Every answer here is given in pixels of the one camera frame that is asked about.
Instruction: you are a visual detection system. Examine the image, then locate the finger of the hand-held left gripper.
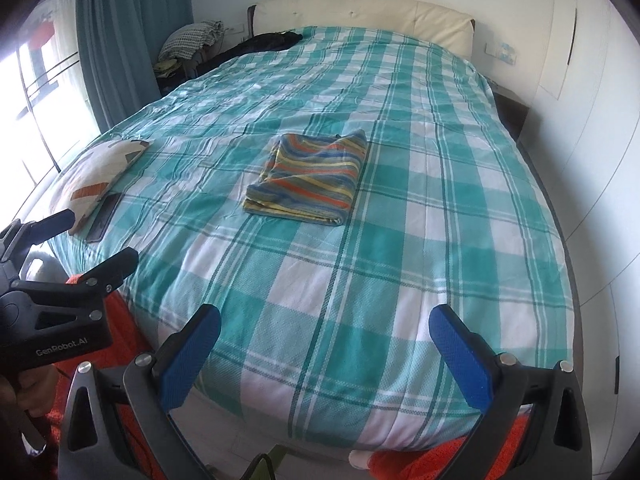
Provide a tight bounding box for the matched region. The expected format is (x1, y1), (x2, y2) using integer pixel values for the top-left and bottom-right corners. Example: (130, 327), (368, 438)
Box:
(20, 208), (76, 250)
(65, 247), (140, 307)

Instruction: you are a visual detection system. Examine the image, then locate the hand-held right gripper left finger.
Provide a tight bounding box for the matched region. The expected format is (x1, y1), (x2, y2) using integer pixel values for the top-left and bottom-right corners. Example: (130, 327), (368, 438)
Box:
(57, 304), (222, 480)

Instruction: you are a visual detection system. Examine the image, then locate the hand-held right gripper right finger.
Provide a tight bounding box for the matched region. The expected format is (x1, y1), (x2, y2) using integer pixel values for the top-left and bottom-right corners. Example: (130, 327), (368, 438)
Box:
(429, 304), (593, 480)

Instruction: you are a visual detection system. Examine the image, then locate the striped knit shirt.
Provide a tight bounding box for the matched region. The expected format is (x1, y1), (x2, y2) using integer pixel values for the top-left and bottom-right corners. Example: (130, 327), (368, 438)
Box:
(242, 129), (370, 227)

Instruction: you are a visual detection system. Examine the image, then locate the person's left hand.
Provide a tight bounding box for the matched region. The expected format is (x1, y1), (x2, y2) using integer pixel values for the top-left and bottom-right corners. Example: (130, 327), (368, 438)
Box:
(14, 364), (60, 418)

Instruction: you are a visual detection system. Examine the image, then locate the black smartphone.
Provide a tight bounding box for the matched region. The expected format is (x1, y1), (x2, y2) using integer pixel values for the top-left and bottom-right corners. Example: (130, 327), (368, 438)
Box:
(85, 191), (123, 244)

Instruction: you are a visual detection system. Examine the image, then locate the person's orange clothing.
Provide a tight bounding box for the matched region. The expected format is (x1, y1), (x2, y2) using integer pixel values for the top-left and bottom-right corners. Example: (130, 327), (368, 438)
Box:
(45, 272), (533, 480)

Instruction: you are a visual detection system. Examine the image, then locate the patterned white pillow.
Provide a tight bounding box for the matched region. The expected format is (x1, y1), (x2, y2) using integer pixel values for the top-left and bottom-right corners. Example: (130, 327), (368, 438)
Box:
(52, 139), (151, 236)

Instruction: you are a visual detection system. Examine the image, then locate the bed with teal plaid cover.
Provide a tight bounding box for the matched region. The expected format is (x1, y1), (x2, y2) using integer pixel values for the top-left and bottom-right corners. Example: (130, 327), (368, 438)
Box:
(47, 26), (576, 453)

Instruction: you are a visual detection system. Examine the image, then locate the green object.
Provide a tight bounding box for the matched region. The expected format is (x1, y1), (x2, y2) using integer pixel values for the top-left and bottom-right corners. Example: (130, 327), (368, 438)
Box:
(247, 452), (283, 480)

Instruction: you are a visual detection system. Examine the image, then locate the teal curtain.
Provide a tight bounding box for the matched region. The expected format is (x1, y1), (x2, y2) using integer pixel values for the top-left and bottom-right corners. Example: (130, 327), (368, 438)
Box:
(75, 0), (193, 133)

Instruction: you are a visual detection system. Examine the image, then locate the checkered cloth pile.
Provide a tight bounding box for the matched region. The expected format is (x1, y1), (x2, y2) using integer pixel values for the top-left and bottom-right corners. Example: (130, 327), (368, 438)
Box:
(159, 20), (225, 61)

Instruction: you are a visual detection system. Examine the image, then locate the white wardrobe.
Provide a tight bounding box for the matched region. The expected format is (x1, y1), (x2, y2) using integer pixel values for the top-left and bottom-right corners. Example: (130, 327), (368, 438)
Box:
(520, 0), (640, 461)

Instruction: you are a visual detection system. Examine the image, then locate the dark wooden nightstand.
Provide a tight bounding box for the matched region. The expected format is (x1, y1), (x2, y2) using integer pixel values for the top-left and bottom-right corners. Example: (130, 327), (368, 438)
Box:
(492, 85), (531, 143)

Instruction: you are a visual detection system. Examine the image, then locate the dark cloth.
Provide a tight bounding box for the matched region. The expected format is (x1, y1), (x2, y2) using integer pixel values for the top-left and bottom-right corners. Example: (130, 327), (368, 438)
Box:
(197, 31), (304, 68)

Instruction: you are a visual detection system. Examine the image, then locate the cream padded headboard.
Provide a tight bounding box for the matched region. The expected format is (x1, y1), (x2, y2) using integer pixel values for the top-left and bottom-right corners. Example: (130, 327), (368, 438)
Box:
(247, 0), (476, 58)

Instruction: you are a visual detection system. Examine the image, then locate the window with dark frame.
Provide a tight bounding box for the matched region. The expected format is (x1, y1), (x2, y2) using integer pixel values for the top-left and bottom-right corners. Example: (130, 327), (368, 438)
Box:
(0, 7), (108, 241)

